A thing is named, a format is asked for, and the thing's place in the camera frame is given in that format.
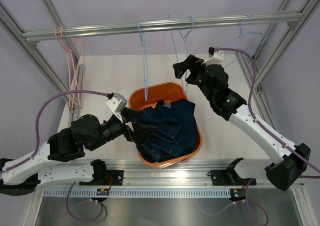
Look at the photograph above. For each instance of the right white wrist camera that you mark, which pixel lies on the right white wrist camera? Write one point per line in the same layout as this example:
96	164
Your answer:
215	56

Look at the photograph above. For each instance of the front aluminium frame rail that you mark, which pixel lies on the front aluminium frame rail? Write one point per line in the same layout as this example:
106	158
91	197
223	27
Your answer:
160	173

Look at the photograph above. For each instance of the light blue hanger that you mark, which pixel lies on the light blue hanger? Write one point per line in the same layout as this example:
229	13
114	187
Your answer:
184	38
144	61
249	39

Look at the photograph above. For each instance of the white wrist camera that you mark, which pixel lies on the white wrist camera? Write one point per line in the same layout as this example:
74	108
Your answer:
116	103
215	56

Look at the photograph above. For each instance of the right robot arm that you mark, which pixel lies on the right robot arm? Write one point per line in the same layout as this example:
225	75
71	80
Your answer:
287	161

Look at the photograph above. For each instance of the orange plastic basket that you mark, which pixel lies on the orange plastic basket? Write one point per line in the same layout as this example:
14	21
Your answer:
166	92

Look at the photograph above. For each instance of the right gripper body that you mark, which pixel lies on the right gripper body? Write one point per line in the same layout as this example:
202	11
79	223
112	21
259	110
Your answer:
197	76

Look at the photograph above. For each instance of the aluminium hanging rail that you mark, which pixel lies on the aluminium hanging rail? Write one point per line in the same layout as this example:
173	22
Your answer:
159	25

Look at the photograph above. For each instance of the dark blue denim garment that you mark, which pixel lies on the dark blue denim garment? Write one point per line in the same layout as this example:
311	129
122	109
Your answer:
169	142

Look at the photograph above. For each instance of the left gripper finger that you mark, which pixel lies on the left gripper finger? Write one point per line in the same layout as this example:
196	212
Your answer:
141	133
132	116

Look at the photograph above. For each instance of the pink hanger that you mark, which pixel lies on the pink hanger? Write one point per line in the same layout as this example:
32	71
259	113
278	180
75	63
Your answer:
71	66
82	54

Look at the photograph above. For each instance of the white slotted cable duct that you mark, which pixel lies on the white slotted cable duct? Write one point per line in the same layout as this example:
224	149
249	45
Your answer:
140	193

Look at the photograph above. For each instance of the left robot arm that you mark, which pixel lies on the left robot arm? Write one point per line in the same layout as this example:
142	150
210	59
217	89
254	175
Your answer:
50	164

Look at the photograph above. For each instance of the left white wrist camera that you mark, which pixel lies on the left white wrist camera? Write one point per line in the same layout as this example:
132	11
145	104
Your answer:
116	103

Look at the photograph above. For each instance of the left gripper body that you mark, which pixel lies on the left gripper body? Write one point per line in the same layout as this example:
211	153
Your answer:
124	129

